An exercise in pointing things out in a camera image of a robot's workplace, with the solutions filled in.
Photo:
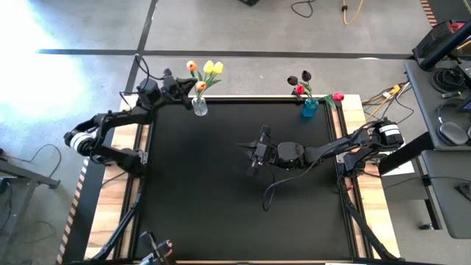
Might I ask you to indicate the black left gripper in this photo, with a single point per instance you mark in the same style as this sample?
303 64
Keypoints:
171 88

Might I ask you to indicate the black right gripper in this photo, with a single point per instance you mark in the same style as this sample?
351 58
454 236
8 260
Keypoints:
265 133

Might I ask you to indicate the orange red artificial tulip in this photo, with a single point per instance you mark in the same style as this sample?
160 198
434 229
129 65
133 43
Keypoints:
200 86
189 65

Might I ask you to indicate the yellow artificial tulip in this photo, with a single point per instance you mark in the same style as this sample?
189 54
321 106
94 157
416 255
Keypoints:
208 67
218 67

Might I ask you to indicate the dark purple artificial tulip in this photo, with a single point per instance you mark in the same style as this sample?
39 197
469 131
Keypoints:
292 80
306 76

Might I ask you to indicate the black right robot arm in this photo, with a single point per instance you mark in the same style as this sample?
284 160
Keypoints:
331 147

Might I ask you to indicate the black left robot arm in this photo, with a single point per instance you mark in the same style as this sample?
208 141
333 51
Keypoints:
121 114

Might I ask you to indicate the clear glass vase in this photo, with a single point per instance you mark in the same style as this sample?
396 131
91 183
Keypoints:
199 107

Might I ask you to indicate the blue glass vase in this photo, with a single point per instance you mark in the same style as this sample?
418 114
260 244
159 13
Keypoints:
310 107

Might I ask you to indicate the person's hand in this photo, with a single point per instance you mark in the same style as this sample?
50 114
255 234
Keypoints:
167 248

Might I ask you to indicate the light wooden table board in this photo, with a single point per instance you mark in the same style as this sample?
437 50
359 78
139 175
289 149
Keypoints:
382 221
106 206

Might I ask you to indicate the white paper sheet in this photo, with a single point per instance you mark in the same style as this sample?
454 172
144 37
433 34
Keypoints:
401 167

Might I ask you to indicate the black desk leg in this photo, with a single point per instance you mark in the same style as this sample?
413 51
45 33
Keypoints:
404 156

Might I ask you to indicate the grey desk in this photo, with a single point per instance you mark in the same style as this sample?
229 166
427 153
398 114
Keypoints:
452 198
423 110

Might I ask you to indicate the grey metal stand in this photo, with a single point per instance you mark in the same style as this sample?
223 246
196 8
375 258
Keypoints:
25 176

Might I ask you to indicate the black computer mouse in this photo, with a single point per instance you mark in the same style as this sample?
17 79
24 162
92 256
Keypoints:
453 133

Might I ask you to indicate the black and red device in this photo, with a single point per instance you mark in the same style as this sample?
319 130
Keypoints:
432 37

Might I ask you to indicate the black monitor pole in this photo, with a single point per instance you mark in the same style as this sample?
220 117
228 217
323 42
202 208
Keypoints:
441 49

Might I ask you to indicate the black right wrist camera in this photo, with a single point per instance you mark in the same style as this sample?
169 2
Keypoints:
262 151

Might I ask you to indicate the black aluminium table frame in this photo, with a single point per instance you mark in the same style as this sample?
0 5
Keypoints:
239 99

